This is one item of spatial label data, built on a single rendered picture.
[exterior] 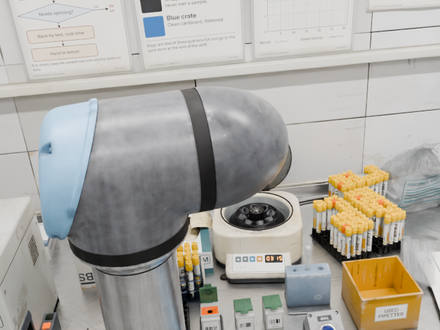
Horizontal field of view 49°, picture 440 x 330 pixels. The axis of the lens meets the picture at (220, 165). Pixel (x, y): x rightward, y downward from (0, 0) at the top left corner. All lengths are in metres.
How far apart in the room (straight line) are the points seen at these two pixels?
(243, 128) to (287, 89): 1.07
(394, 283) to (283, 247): 0.28
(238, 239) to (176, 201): 0.84
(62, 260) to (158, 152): 1.10
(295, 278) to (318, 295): 0.08
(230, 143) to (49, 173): 0.15
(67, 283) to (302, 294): 0.62
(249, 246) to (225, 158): 0.86
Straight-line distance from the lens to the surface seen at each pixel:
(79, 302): 1.30
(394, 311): 1.13
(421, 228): 1.52
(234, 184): 0.41
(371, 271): 1.22
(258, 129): 0.42
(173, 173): 0.39
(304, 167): 1.58
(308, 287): 1.15
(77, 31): 1.40
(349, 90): 1.53
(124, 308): 0.49
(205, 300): 1.10
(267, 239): 1.24
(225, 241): 1.25
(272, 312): 1.10
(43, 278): 1.23
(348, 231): 1.27
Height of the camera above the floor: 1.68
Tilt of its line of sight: 26 degrees down
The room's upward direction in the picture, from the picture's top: 4 degrees counter-clockwise
